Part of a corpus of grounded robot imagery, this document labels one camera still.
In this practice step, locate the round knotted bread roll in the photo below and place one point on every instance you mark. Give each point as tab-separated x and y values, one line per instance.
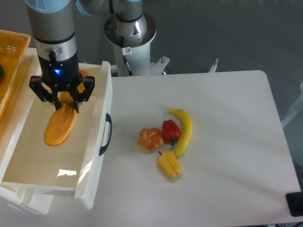
149	139

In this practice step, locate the red bell pepper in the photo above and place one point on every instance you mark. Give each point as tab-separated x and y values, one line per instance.
170	132

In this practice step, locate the yellow banana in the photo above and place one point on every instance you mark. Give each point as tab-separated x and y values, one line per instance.
186	132

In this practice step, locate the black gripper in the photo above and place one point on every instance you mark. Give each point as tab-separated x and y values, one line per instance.
58	76

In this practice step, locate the open upper white drawer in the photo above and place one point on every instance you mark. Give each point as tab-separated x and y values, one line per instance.
71	170

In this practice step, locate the black drawer handle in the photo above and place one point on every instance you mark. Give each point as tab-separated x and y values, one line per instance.
107	135

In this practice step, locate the black device at table edge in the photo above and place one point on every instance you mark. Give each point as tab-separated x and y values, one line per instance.
295	203

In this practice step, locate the yellow bell pepper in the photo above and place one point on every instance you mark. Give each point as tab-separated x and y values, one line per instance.
169	164

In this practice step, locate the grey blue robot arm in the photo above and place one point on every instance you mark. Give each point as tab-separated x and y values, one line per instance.
54	36

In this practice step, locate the yellow plastic basket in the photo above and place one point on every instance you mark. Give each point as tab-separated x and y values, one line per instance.
13	46

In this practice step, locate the white drawer cabinet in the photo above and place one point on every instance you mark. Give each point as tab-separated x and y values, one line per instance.
18	198

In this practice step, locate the white frame at right edge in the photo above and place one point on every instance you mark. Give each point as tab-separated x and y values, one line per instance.
294	109

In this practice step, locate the white table leg bracket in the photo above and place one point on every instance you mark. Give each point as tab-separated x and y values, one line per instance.
214	66

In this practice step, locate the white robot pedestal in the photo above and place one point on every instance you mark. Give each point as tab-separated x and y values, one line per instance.
131	43

